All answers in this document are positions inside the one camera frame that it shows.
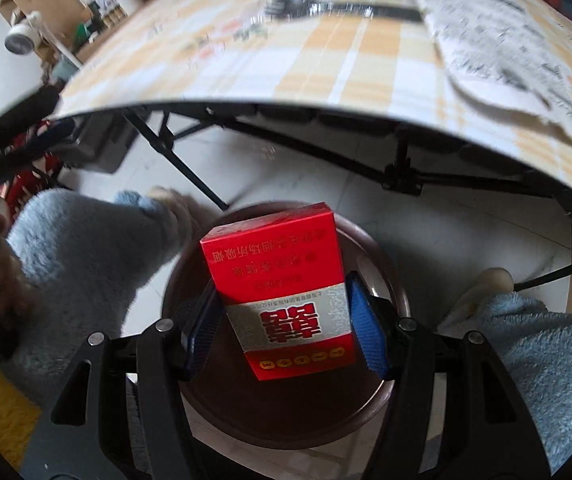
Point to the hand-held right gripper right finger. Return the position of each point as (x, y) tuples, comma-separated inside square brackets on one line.
[(368, 330)]

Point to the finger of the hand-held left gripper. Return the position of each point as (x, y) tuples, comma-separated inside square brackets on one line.
[(31, 142), (26, 107)]

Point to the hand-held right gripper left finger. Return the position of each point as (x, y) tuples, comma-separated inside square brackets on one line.
[(201, 340)]

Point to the red cigarette box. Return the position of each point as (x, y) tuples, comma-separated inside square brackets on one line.
[(276, 270)]

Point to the dark brown trash bin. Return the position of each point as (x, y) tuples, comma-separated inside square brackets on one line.
[(286, 410)]

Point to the red patterned cloth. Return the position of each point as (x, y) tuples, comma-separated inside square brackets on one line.
[(31, 187)]

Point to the white round device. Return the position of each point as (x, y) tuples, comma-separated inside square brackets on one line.
[(18, 37)]

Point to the black plastic box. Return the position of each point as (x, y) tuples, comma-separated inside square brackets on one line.
[(103, 145)]

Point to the box of brown bottles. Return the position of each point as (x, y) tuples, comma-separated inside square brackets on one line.
[(112, 15)]

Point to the beige slipper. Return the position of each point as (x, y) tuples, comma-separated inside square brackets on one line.
[(176, 205), (486, 282)]

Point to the person's right leg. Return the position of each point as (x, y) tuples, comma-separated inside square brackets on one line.
[(541, 360)]

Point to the yellow plaid floral tablecloth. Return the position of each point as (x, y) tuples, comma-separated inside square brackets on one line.
[(316, 60)]

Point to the torn newspaper sheet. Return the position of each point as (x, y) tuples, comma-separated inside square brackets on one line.
[(491, 25)]

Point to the black folding table frame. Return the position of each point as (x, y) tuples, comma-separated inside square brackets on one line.
[(401, 172)]

